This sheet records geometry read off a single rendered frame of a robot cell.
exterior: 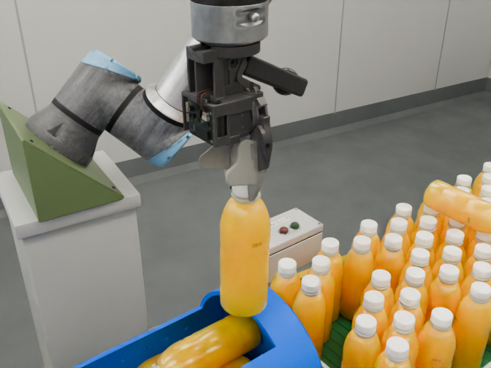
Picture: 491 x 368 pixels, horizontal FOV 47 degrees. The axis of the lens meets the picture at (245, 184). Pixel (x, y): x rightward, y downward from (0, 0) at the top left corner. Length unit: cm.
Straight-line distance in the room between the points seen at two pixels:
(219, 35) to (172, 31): 311
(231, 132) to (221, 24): 13
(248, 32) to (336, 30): 383
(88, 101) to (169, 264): 175
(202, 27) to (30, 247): 98
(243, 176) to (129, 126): 78
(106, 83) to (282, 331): 83
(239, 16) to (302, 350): 52
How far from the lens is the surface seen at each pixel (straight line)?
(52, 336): 169
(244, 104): 67
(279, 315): 91
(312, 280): 116
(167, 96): 142
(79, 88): 148
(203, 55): 64
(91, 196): 145
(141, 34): 367
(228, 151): 76
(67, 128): 147
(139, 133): 145
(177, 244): 323
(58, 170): 140
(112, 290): 165
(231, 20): 63
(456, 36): 544
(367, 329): 108
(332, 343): 134
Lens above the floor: 183
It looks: 29 degrees down
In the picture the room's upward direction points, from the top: straight up
